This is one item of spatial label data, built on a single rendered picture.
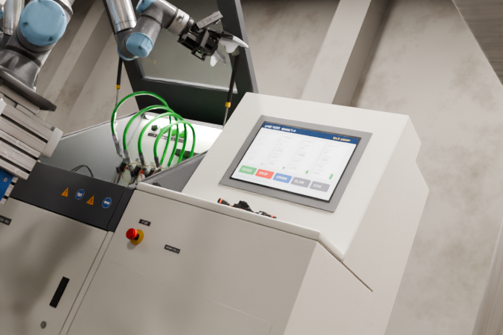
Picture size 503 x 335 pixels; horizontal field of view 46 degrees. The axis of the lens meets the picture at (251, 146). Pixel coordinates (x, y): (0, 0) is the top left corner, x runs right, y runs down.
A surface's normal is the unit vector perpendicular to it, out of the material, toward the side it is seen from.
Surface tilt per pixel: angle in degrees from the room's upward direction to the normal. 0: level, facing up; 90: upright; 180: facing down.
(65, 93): 90
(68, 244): 90
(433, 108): 90
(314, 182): 76
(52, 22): 98
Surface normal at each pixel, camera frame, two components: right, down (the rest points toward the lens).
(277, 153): -0.32, -0.64
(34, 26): 0.42, 0.00
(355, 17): -0.52, -0.46
